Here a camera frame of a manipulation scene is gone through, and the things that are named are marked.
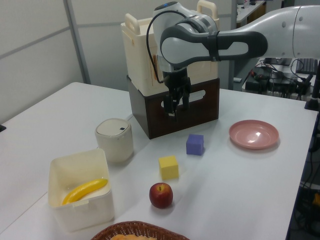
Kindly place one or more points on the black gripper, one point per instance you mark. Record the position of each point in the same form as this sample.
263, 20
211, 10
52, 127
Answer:
176, 78

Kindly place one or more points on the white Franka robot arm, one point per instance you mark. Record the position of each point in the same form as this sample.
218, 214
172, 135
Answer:
225, 37

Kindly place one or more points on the orange bread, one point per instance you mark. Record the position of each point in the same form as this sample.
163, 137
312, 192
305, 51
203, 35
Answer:
130, 237

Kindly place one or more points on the dark brown plastic crate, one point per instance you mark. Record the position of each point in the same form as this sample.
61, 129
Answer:
160, 112

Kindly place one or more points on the purple foam cube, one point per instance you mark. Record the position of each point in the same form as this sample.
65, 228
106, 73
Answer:
195, 145

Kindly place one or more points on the yellow foam cube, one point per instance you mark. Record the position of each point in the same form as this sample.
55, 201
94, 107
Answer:
169, 168

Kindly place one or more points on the cream round lidded bin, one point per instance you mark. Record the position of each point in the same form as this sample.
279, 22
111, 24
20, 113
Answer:
115, 140

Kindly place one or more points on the pink plastic plate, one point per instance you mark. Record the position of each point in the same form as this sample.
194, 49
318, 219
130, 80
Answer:
253, 135

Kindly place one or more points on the red toy apple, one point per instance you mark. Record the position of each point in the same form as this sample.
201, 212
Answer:
161, 195

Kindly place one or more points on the yellow toy banana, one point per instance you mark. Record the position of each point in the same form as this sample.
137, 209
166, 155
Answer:
85, 190

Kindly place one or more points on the brown wicker basket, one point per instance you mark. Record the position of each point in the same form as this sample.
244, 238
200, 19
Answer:
140, 228

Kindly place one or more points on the cream square open container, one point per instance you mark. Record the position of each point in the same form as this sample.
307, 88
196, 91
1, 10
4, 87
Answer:
82, 192

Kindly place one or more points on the black camera stand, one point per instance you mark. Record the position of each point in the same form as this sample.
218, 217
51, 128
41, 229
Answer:
314, 92

